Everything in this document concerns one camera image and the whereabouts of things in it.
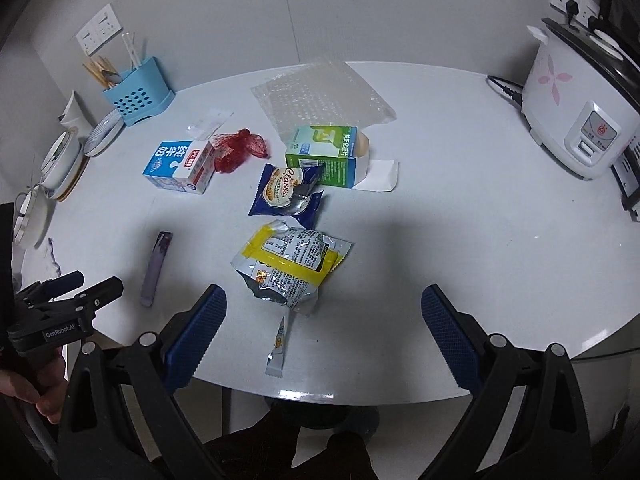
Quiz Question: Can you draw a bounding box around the dark blue snack packet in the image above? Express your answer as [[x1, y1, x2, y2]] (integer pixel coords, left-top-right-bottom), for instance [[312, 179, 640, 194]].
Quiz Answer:
[[249, 163, 325, 230]]

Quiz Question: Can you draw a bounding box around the blue plastic utensil holder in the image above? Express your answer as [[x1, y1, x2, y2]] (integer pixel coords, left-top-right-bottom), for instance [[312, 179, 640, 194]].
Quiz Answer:
[[103, 56, 176, 127]]

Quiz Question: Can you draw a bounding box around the white dish cloth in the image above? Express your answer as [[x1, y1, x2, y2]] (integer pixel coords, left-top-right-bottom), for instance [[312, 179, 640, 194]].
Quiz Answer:
[[14, 236, 63, 291]]

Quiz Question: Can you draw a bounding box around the white ceramic pitcher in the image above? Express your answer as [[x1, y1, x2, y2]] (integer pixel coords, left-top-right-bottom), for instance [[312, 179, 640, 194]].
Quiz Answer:
[[57, 91, 86, 133]]

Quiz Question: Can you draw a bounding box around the red mesh net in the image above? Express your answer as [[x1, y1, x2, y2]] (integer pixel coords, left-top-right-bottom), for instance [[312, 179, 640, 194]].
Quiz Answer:
[[212, 129, 269, 175]]

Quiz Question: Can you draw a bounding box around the small silver sachet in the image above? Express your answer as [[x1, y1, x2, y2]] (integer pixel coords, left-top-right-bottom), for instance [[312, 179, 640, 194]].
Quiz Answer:
[[264, 310, 292, 377]]

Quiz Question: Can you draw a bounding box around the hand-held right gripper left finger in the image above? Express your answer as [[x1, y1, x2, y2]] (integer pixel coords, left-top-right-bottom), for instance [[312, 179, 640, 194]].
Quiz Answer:
[[57, 284, 228, 480]]

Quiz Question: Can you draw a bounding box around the green white cardboard box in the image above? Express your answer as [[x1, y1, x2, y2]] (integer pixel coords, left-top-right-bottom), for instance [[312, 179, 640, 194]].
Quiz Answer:
[[285, 125, 400, 193]]

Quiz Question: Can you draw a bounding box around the black power cord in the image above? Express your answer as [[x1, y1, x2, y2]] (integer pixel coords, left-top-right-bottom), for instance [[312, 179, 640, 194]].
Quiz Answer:
[[487, 76, 526, 107]]

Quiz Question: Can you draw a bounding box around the blue striped plate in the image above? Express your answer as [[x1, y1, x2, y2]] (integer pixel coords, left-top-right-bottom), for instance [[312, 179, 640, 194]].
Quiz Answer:
[[82, 112, 124, 157]]

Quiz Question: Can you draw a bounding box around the white pot with lid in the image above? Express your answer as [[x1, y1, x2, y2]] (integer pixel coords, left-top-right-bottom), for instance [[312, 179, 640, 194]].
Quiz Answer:
[[12, 187, 51, 251]]

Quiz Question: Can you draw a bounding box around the bundle of wooden chopsticks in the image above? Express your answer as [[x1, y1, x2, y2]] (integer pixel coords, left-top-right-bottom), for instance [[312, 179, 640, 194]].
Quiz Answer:
[[82, 56, 118, 88]]

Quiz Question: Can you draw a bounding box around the yellow silver snack packet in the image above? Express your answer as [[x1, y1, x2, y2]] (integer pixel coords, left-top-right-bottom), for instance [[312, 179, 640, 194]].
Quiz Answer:
[[230, 220, 354, 317]]

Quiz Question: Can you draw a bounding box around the white ceramic bowl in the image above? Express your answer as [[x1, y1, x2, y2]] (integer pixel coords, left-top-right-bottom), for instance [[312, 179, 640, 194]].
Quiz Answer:
[[40, 130, 83, 186]]

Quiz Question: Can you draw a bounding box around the person's left hand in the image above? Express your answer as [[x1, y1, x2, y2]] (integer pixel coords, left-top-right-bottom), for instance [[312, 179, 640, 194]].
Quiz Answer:
[[0, 351, 68, 413]]

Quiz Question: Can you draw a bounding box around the purple lighter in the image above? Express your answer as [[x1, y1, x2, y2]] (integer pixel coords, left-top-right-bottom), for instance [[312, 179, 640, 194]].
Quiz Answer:
[[140, 231, 173, 307]]

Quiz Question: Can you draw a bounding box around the clear bubble wrap sheet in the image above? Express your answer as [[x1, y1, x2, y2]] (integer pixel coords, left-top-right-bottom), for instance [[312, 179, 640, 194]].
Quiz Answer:
[[251, 61, 397, 142]]

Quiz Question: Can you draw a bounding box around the clear plastic wrapper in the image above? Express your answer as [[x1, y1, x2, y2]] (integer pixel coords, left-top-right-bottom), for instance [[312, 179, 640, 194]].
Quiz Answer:
[[186, 109, 233, 142]]

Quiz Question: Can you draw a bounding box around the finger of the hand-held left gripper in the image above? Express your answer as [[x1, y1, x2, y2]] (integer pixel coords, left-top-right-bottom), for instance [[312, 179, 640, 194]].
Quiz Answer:
[[15, 271, 85, 306], [22, 276, 124, 322]]

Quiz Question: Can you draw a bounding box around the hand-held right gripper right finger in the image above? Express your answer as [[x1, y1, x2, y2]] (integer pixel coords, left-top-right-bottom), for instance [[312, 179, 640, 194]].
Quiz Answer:
[[421, 284, 593, 480]]

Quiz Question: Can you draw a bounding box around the white flowered rice cooker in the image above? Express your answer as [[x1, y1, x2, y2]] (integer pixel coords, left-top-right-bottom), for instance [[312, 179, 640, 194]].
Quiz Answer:
[[521, 18, 640, 181]]

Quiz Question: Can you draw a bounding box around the blue white milk carton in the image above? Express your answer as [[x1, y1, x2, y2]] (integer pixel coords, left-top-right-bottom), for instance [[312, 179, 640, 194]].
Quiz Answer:
[[142, 140, 217, 195]]

